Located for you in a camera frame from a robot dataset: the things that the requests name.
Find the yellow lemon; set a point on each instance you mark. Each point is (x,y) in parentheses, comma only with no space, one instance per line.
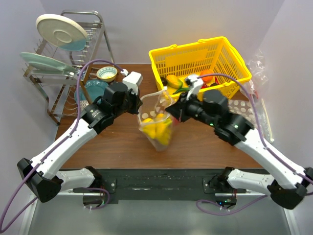
(147,120)

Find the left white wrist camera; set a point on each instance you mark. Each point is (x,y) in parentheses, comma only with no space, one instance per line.
(133,81)

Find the steel dish rack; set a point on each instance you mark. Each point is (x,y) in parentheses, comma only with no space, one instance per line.
(57,87)

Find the pale green plate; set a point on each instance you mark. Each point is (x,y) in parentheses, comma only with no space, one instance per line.
(45,63)

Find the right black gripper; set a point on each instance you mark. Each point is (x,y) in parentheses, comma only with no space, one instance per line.
(179,109)

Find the yellow banana bunch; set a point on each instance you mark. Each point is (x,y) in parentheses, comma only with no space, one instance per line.
(161,131)

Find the mango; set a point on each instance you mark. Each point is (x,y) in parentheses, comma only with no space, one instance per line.
(174,82)

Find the teal rimmed yellow bowl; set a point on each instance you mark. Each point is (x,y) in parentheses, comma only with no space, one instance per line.
(107,74)

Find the teal scalloped plate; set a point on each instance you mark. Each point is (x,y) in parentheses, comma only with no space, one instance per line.
(94,88)

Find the clear zip top bag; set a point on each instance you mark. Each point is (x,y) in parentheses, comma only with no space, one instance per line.
(153,107)

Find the white and teal plate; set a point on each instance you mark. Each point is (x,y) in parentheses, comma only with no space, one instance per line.
(62,32)

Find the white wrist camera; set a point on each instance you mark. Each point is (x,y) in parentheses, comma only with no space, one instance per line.
(133,81)
(194,83)

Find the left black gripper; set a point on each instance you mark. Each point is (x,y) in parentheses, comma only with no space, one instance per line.
(138,103)

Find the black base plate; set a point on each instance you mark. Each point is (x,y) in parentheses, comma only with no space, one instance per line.
(153,184)

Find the crumpled clear plastic bag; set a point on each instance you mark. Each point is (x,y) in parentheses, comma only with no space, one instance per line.
(259,83)

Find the small blue white bowl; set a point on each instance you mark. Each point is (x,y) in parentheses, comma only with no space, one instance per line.
(81,72)

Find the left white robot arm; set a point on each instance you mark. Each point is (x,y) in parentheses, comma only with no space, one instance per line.
(42,173)

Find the yellow plastic shopping basket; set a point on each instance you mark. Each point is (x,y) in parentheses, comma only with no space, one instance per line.
(215,54)

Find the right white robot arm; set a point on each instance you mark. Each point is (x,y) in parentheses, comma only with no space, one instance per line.
(285,183)

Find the orange fruit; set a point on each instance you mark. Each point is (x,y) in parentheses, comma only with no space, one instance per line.
(206,74)

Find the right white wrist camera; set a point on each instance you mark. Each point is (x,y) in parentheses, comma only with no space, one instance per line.
(194,83)

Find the polka dot plastic bag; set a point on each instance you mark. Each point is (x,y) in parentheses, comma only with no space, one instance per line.
(244,108)

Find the dark avocado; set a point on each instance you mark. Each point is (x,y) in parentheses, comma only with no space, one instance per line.
(164,81)

